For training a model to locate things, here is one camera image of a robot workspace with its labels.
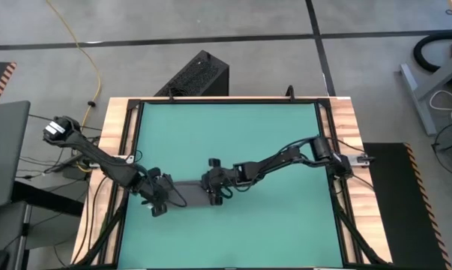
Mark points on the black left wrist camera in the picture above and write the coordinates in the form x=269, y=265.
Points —
x=159, y=210

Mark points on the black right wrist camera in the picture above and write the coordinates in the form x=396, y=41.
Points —
x=214, y=162

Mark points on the green table mat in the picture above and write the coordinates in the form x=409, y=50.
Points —
x=248, y=123

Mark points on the grey laptop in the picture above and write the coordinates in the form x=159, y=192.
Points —
x=4, y=157

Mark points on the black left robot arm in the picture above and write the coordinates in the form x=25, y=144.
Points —
x=98, y=157

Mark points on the black table frame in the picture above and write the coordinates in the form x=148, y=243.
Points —
x=229, y=101

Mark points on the grey metal stand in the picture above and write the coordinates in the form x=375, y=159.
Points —
x=441, y=75

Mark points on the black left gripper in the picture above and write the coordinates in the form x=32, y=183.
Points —
x=156, y=187

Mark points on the black table clamp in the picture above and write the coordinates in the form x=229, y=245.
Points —
x=169, y=96
x=290, y=93

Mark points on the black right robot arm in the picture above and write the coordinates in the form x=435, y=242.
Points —
x=270, y=163

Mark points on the wooden butcher block table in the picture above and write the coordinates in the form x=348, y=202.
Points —
x=342, y=120

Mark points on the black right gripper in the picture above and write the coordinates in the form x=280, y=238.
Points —
x=218, y=178

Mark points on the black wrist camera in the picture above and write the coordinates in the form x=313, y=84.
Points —
x=214, y=162
x=159, y=210

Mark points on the black computer tower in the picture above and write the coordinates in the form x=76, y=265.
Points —
x=199, y=75

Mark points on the grey terry towel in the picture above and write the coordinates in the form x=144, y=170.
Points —
x=191, y=193

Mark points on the grey office desk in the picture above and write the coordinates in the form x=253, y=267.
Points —
x=4, y=232

